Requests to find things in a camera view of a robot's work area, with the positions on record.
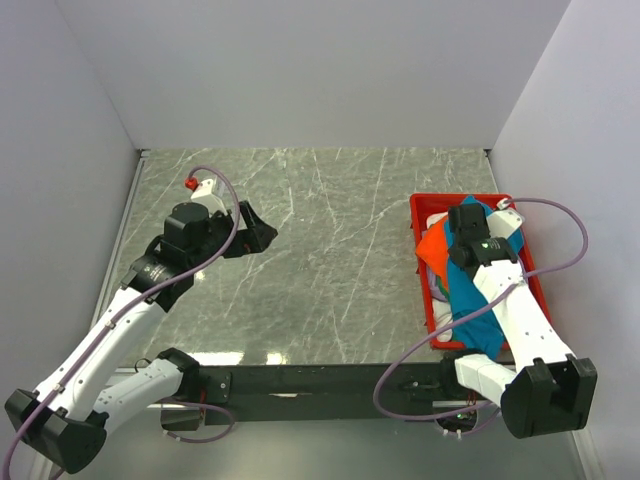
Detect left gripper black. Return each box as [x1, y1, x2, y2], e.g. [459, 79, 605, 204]
[188, 200, 277, 271]

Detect teal t shirt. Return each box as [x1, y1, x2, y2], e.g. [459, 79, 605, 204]
[444, 196, 506, 360]

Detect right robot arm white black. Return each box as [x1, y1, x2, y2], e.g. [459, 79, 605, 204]
[438, 203, 598, 439]

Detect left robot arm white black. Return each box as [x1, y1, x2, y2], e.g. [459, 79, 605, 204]
[5, 201, 278, 474]

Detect orange t shirt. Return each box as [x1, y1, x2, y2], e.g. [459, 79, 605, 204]
[416, 215, 449, 291]

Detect red plastic bin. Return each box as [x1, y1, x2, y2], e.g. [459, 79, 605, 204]
[409, 193, 553, 350]

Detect lavender t shirt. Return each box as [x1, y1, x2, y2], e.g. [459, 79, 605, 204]
[426, 267, 449, 302]

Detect white t shirt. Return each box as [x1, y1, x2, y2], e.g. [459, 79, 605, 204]
[426, 212, 453, 342]

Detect black base bar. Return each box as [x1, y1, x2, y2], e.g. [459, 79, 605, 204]
[173, 362, 482, 422]

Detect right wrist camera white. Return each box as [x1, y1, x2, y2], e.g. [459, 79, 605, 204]
[486, 198, 524, 239]

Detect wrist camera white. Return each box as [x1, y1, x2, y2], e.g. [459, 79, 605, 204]
[184, 177, 226, 212]
[486, 198, 524, 239]

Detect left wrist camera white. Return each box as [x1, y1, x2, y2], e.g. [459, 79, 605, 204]
[184, 177, 226, 212]

